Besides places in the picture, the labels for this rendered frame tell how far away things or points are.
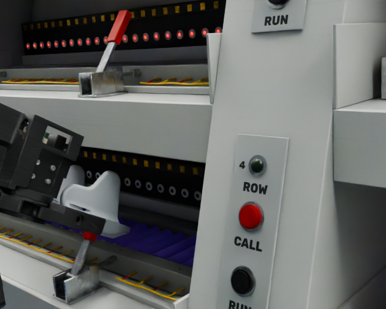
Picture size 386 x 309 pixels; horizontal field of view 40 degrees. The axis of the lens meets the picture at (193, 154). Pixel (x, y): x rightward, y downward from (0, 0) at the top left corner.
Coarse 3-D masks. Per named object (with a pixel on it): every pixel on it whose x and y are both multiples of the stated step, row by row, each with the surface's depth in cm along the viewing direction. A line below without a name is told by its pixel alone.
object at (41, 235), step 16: (0, 224) 68; (16, 224) 65; (32, 224) 64; (48, 224) 63; (16, 240) 63; (32, 240) 64; (48, 240) 61; (64, 240) 59; (80, 240) 58; (96, 240) 57; (96, 256) 56; (128, 256) 52; (144, 256) 52; (128, 272) 53; (144, 272) 51; (160, 272) 49; (176, 272) 48; (144, 288) 49; (176, 288) 48
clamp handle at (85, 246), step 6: (84, 234) 51; (90, 234) 50; (96, 234) 51; (84, 240) 51; (90, 240) 50; (84, 246) 50; (78, 252) 50; (84, 252) 50; (78, 258) 50; (84, 258) 50; (78, 264) 50; (72, 270) 50; (78, 270) 50
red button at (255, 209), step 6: (246, 210) 34; (252, 210) 34; (258, 210) 34; (240, 216) 35; (246, 216) 34; (252, 216) 34; (258, 216) 34; (240, 222) 35; (246, 222) 34; (252, 222) 34; (258, 222) 34; (246, 228) 34; (252, 228) 34
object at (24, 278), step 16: (144, 208) 67; (160, 208) 65; (176, 208) 63; (192, 208) 61; (0, 256) 61; (16, 256) 60; (64, 256) 60; (0, 272) 56; (16, 272) 56; (32, 272) 56; (48, 272) 56; (112, 272) 55; (16, 288) 53; (32, 288) 52; (48, 288) 52; (160, 288) 50; (16, 304) 54; (32, 304) 51; (48, 304) 49; (64, 304) 48; (80, 304) 48; (96, 304) 48; (112, 304) 48; (128, 304) 48; (144, 304) 47; (176, 304) 37
